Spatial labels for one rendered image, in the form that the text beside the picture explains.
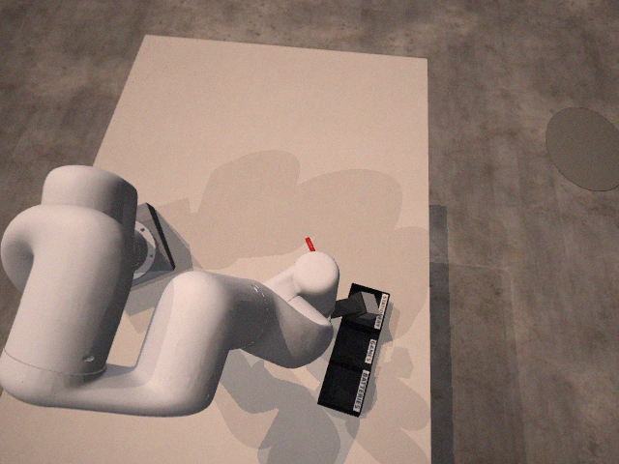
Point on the black three-compartment bin rack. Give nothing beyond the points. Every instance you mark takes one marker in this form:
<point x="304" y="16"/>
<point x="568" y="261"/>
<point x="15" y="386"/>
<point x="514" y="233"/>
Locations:
<point x="346" y="379"/>

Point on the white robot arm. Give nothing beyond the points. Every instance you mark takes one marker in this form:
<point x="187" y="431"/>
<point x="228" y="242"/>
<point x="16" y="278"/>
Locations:
<point x="88" y="249"/>

